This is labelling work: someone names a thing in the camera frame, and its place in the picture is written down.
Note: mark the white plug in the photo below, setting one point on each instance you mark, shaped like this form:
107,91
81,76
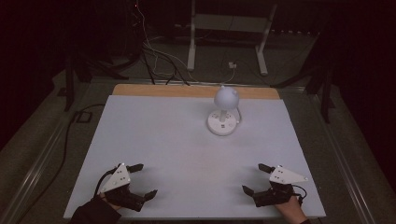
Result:
232,65

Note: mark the white desk lamp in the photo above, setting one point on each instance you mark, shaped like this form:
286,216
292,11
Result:
224,99

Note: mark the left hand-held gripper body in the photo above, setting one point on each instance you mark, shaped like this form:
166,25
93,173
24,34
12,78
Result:
117,180

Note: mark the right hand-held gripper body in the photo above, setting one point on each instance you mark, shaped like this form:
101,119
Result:
285,176

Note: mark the metal floor rail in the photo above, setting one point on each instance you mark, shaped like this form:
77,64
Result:
342,161
34,174

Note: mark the white table cover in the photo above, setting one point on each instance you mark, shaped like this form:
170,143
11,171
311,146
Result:
171,149

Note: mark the black stand leg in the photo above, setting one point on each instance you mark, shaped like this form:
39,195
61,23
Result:
326,99
69,87

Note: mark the person's left hand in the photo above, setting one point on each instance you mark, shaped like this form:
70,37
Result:
111,205

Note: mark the person's right hand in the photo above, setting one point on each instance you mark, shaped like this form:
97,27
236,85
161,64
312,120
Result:
292,209

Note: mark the white metal stand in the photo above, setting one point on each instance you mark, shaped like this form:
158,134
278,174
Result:
191,46

